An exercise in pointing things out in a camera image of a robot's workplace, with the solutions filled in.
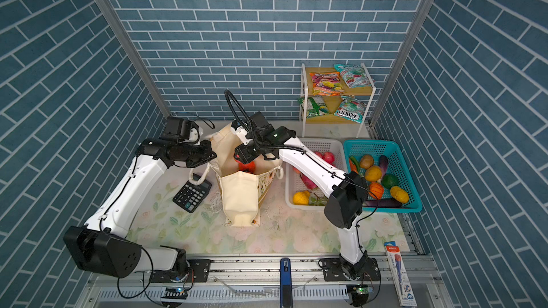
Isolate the cream floral tote bag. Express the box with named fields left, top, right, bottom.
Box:
left=188, top=125, right=284, bottom=228

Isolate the brown potato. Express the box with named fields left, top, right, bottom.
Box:
left=359, top=154, right=375, bottom=170

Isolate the blue black handheld device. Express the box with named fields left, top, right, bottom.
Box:
left=279, top=258, right=293, bottom=308

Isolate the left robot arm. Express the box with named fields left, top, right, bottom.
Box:
left=64, top=117, right=216, bottom=282

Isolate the pink snack bag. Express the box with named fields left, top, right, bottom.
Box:
left=310, top=72, right=344, bottom=96

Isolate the white wooden shelf rack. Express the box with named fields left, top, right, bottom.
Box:
left=299, top=62, right=378, bottom=138

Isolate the white plastic basket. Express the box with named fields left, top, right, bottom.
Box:
left=285, top=138, right=348, bottom=211

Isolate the yellow lemon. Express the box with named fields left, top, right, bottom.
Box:
left=293, top=191, right=311, bottom=205

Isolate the teal Fox's candy bag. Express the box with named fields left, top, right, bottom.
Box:
left=334, top=96, right=366, bottom=123

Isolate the green snack bag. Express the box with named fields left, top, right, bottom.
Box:
left=298, top=96, right=330, bottom=119

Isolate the yellow mango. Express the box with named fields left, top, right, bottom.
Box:
left=365, top=165, right=383, bottom=183

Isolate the purple eggplant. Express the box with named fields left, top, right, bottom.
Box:
left=378, top=155, right=388, bottom=175

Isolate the dark long eggplant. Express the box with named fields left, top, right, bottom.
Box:
left=362, top=198, right=402, bottom=208

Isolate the floral table mat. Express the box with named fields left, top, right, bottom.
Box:
left=123, top=153, right=410, bottom=255

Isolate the teal plastic basket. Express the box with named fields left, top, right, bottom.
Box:
left=343, top=139, right=423, bottom=213

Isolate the red apple right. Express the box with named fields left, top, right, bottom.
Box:
left=323, top=152, right=335, bottom=165

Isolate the red tomato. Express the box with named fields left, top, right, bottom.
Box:
left=238, top=161, right=256, bottom=174

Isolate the orange mini pumpkin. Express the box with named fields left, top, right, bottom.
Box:
left=369, top=182, right=384, bottom=200

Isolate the green bell pepper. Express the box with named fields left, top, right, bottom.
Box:
left=380, top=173, right=400, bottom=190

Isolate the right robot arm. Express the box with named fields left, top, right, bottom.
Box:
left=224, top=90, right=372, bottom=280

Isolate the pink dragon fruit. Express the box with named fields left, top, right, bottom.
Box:
left=300, top=173, right=318, bottom=191

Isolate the teal candy bag upper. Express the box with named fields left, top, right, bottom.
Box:
left=334, top=64, right=371, bottom=88

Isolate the black calculator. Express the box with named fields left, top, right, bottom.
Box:
left=172, top=180, right=213, bottom=213

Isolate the green grapes bunch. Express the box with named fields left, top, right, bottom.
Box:
left=308, top=194, right=328, bottom=206

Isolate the green chili pepper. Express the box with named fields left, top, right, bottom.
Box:
left=349, top=156, right=361, bottom=175

